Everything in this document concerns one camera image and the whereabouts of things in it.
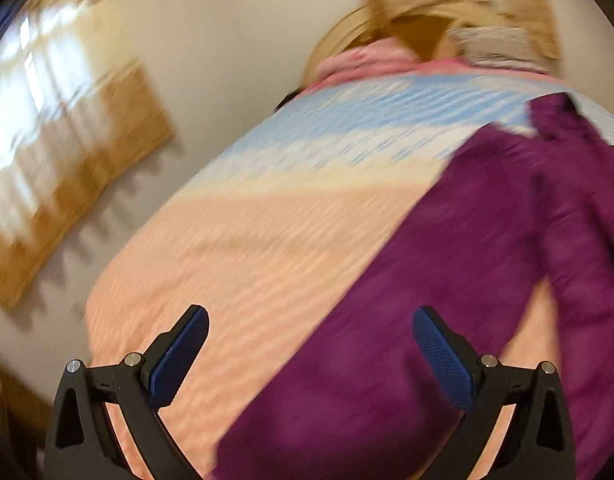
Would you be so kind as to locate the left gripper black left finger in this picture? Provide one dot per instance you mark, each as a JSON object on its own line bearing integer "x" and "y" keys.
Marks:
{"x": 82, "y": 443}

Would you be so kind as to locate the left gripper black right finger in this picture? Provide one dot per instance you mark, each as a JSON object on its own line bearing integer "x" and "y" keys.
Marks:
{"x": 538, "y": 443}

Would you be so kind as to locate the purple hooded puffer jacket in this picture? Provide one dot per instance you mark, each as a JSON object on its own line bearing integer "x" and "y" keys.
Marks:
{"x": 358, "y": 401}

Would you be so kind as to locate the polka dot bed quilt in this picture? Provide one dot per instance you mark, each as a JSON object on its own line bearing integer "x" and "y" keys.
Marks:
{"x": 272, "y": 234}

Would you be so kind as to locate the striped patterned pillow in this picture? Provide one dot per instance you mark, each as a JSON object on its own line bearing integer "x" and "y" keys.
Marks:
{"x": 509, "y": 48}

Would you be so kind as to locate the folded pink blanket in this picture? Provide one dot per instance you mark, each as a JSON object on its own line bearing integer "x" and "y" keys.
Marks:
{"x": 383, "y": 57}

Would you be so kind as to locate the wooden arched headboard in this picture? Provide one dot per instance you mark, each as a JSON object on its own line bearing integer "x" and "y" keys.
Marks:
{"x": 424, "y": 32}

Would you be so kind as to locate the beige curtain on left wall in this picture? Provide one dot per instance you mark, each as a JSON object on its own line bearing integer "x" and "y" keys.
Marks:
{"x": 77, "y": 110}

